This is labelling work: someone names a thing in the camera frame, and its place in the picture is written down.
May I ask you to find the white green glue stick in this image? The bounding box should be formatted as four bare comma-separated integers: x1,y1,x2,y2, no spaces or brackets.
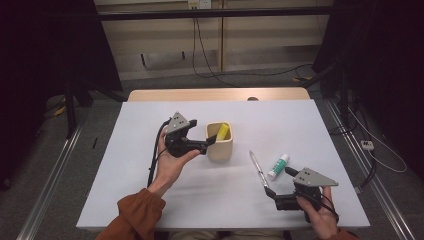
267,153,290,181

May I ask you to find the black metal stand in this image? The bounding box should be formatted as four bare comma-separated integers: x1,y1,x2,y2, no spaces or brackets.
63,78,80,140

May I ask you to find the person's right hand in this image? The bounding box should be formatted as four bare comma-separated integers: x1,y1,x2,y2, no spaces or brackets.
297,186,339,240

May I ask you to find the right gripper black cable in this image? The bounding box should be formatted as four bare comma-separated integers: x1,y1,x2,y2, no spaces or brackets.
319,193,340,224

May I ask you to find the black curtain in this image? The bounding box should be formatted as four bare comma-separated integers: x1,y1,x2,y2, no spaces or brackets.
0,0,123,191
312,0,424,172

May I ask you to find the metal floor rail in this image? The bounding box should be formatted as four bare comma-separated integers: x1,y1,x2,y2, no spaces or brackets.
324,99,416,240
16,121,84,240

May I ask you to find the beige cabinet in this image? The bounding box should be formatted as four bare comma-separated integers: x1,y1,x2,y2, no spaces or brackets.
94,0,334,81

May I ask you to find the yellow highlighter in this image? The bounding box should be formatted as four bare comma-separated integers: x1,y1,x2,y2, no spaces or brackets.
215,123,230,141

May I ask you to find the person's left hand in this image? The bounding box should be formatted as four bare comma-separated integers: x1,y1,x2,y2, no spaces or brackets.
148,128,201,198

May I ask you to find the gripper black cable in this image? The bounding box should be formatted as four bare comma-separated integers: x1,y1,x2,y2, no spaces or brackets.
147,119,172,188
319,193,340,224

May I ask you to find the black floor cable bundle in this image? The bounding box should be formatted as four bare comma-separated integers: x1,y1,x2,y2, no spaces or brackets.
328,96,378,188

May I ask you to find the black horizontal bar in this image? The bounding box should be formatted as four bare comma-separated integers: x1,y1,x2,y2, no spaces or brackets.
97,6,334,22

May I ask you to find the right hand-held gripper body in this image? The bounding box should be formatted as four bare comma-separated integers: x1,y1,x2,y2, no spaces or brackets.
274,167,339,223

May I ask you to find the cream square cup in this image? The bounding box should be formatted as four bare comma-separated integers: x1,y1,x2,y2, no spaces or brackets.
204,121,234,162

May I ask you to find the wooden table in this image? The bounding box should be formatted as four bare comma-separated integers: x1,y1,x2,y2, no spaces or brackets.
127,87,311,103

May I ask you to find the white floor cable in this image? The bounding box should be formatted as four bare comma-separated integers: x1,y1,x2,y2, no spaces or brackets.
348,106,408,174

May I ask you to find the long black hanging cable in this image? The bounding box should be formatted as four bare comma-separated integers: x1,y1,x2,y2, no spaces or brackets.
192,16,314,88

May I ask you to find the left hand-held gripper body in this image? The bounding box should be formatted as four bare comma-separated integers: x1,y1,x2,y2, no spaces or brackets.
164,111,209,158

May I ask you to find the white wall socket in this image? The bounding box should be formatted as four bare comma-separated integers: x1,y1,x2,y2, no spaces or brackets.
187,0,213,10

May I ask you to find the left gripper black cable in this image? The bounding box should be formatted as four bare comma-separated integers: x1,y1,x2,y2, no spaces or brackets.
147,119,172,188

